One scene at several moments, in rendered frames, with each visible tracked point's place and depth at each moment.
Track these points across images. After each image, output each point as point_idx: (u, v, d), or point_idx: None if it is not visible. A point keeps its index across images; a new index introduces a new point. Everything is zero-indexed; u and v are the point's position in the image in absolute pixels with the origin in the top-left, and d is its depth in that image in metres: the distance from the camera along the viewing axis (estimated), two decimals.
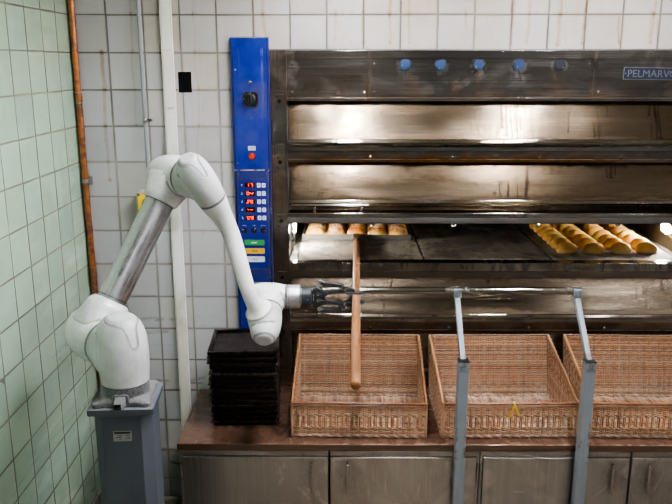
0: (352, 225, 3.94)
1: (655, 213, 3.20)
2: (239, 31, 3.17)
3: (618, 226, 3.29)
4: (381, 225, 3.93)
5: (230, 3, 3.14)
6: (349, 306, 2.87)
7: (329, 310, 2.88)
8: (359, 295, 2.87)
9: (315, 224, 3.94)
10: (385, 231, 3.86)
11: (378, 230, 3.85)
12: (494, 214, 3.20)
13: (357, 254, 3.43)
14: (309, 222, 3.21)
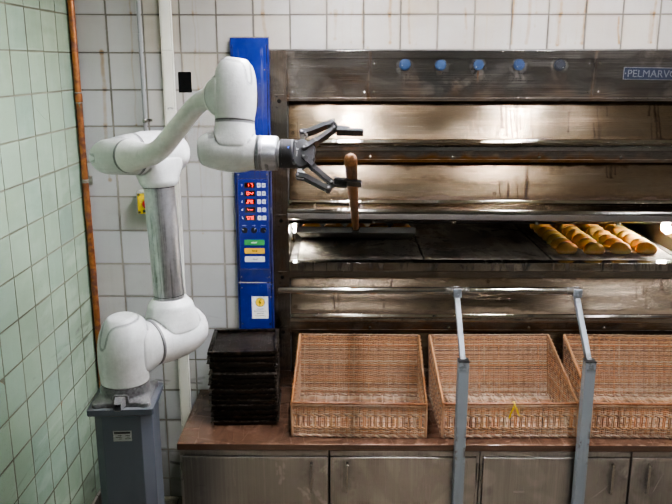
0: None
1: (655, 211, 3.20)
2: (239, 31, 3.17)
3: (618, 225, 3.28)
4: None
5: (230, 3, 3.14)
6: (339, 185, 1.92)
7: (311, 178, 1.92)
8: None
9: None
10: (387, 226, 3.55)
11: (379, 224, 3.54)
12: (494, 211, 3.21)
13: None
14: (309, 218, 3.21)
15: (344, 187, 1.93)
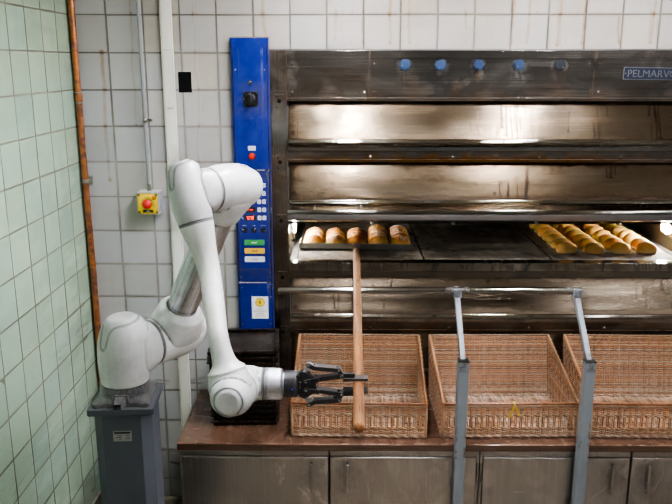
0: (352, 233, 3.73)
1: (655, 210, 3.20)
2: (239, 31, 3.17)
3: (618, 224, 3.29)
4: (382, 233, 3.73)
5: (230, 3, 3.14)
6: (348, 396, 2.15)
7: (321, 402, 2.15)
8: (361, 316, 2.67)
9: (313, 232, 3.73)
10: (387, 240, 3.66)
11: (379, 239, 3.65)
12: (494, 211, 3.21)
13: (358, 267, 3.23)
14: (309, 219, 3.21)
15: (353, 394, 2.16)
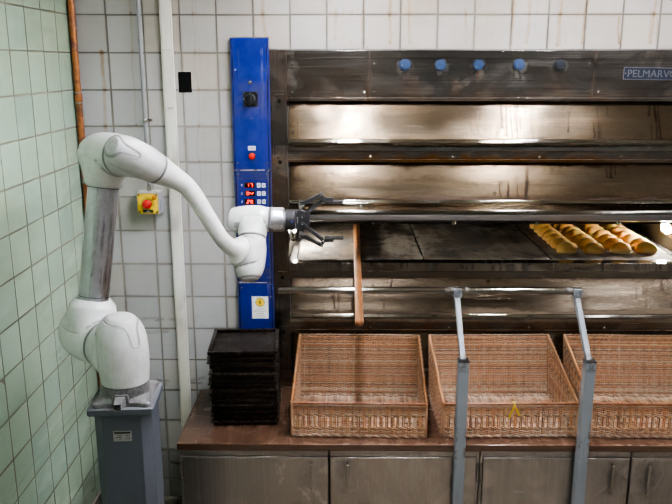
0: None
1: (655, 210, 3.20)
2: (239, 31, 3.17)
3: (618, 224, 3.29)
4: None
5: (230, 3, 3.14)
6: (328, 242, 2.82)
7: (309, 239, 2.81)
8: (360, 260, 3.36)
9: None
10: None
11: None
12: (494, 211, 3.21)
13: (357, 230, 3.92)
14: (309, 219, 3.21)
15: (332, 241, 2.82)
